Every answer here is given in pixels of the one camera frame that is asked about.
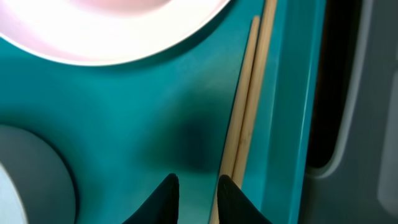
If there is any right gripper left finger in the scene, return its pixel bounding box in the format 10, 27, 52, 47
123, 173, 179, 224

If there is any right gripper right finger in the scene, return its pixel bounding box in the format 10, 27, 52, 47
217, 175, 271, 224

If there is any grey bowl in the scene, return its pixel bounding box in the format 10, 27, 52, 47
1, 125, 76, 224

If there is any grey dishwasher rack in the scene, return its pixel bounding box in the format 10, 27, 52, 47
298, 0, 397, 223

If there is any left wooden chopstick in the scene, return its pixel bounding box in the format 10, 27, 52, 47
208, 15, 261, 224

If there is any wooden chopstick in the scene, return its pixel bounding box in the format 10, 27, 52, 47
232, 0, 277, 188
208, 15, 261, 224

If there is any teal serving tray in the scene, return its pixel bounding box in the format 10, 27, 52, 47
1, 1, 326, 223

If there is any right wooden chopstick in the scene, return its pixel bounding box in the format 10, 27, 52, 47
232, 0, 277, 188

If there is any pink plate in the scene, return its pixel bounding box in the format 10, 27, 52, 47
1, 0, 230, 67

